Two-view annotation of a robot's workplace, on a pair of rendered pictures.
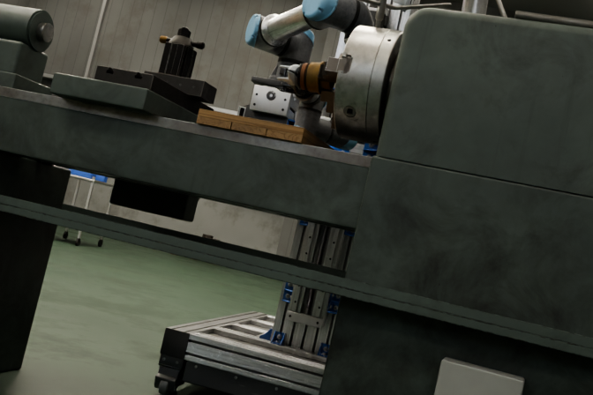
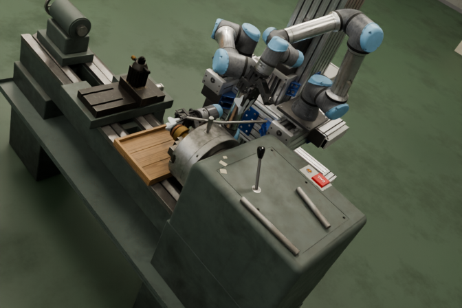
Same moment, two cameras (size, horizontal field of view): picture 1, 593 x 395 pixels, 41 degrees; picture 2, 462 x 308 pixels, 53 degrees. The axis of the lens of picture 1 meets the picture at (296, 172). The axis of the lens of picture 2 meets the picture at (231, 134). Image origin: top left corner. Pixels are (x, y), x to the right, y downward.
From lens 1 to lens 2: 2.00 m
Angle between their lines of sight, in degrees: 43
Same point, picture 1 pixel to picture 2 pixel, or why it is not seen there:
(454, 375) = not seen: outside the picture
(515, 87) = (227, 239)
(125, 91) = (83, 115)
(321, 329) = not seen: hidden behind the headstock
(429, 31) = (198, 180)
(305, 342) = not seen: hidden behind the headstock
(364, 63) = (179, 165)
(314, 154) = (153, 194)
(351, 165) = (166, 210)
